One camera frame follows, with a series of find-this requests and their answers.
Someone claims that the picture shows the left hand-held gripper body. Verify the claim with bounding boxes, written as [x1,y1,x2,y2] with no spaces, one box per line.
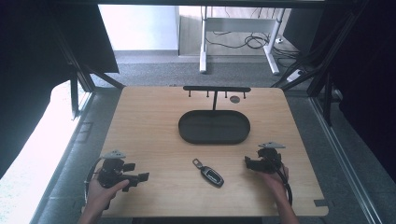
[97,149,140,189]

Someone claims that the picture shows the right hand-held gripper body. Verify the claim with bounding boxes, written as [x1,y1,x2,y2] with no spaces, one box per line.
[252,141,287,175]

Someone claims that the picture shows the black car key fob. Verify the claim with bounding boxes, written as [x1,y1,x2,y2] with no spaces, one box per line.
[191,158,225,189]

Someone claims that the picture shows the black key rack with tray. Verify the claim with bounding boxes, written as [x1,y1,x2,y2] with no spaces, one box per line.
[177,85,252,146]

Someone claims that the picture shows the person's left hand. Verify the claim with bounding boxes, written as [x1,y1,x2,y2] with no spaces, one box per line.
[84,178,131,217]

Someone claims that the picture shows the person's right hand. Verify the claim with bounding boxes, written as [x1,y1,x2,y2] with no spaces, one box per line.
[259,164,290,202]

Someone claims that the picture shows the white power strip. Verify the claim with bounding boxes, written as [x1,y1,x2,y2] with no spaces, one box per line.
[285,68,305,84]

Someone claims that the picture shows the black curtain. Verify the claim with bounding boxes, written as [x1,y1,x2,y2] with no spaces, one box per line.
[311,0,396,185]
[0,0,120,179]

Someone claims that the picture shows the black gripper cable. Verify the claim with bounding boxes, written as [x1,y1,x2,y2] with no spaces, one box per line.
[83,157,105,204]
[274,161,294,207]

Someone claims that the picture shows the aluminium floor rail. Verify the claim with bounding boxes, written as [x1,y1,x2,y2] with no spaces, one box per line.
[309,95,385,224]

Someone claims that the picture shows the black metal frame strut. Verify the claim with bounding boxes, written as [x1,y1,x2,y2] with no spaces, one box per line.
[50,21,126,121]
[270,0,372,127]

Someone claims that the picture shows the black floor cables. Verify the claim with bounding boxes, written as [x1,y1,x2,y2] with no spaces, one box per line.
[206,30,301,61]

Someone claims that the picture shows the white desk frame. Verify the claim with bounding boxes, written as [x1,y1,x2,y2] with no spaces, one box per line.
[199,5,287,76]

